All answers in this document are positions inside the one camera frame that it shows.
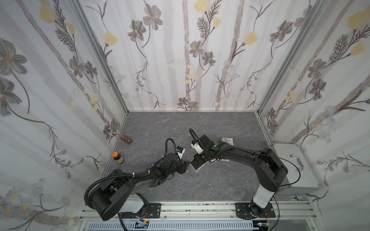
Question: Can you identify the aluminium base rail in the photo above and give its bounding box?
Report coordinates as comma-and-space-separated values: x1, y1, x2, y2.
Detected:
77, 200, 319, 231

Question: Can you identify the brown bottle orange cap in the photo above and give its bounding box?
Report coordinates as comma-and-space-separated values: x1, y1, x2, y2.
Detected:
112, 152, 124, 164

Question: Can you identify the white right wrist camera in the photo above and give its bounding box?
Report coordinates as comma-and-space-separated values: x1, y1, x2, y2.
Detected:
191, 140, 203, 154

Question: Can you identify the small brown red box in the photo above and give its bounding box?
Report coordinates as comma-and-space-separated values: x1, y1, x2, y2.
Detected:
120, 135, 133, 144

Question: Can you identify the white box base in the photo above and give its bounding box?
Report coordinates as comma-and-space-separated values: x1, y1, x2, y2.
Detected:
189, 165, 203, 172

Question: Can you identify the white jewelry box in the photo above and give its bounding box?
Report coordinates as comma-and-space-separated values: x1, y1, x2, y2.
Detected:
222, 137, 234, 146

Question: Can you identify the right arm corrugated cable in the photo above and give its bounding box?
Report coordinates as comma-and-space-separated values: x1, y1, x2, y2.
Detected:
188, 128, 207, 154

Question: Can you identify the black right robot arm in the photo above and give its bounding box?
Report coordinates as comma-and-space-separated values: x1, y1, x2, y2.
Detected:
190, 135, 289, 209

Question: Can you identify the silver metal case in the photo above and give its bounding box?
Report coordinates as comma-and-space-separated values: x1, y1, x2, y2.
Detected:
271, 143, 321, 196

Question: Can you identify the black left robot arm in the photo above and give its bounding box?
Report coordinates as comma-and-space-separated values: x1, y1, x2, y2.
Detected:
84, 153, 190, 221

